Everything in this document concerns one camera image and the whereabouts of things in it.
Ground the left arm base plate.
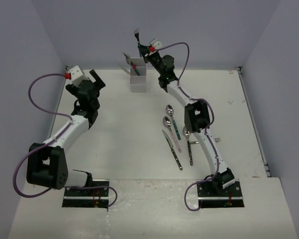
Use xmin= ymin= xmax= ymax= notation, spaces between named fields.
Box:
xmin=62 ymin=179 xmax=110 ymax=209

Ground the dark handled fork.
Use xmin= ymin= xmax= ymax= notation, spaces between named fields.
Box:
xmin=122 ymin=52 xmax=133 ymax=66

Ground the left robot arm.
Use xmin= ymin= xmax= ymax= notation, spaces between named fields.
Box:
xmin=26 ymin=76 xmax=105 ymax=190

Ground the teal handled spoon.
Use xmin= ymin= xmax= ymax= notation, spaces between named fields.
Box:
xmin=165 ymin=105 xmax=181 ymax=140

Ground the teal handled knife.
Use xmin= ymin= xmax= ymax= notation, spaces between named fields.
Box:
xmin=122 ymin=52 xmax=140 ymax=76

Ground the pink handled spoon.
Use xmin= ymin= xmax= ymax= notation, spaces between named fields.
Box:
xmin=163 ymin=116 xmax=182 ymax=152

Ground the white three-compartment utensil holder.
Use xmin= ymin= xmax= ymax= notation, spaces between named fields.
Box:
xmin=130 ymin=58 xmax=147 ymax=93

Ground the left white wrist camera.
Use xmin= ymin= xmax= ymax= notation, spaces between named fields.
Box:
xmin=65 ymin=66 xmax=87 ymax=87

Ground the teal handled fork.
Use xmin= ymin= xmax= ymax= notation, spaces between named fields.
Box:
xmin=134 ymin=28 xmax=143 ymax=58

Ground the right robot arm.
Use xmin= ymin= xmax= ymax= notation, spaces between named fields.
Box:
xmin=138 ymin=42 xmax=235 ymax=196

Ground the all-metal silver fork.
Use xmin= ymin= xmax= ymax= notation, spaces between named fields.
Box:
xmin=189 ymin=137 xmax=221 ymax=144

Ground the dark dotted handled spoon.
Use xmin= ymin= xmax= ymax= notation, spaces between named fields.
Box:
xmin=183 ymin=126 xmax=193 ymax=166

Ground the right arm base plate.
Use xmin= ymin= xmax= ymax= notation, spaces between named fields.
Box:
xmin=197 ymin=179 xmax=245 ymax=209

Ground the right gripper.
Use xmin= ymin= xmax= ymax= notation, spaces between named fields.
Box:
xmin=138 ymin=46 xmax=164 ymax=76

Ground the dark dotted handled knife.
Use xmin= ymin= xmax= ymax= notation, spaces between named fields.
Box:
xmin=162 ymin=130 xmax=183 ymax=171

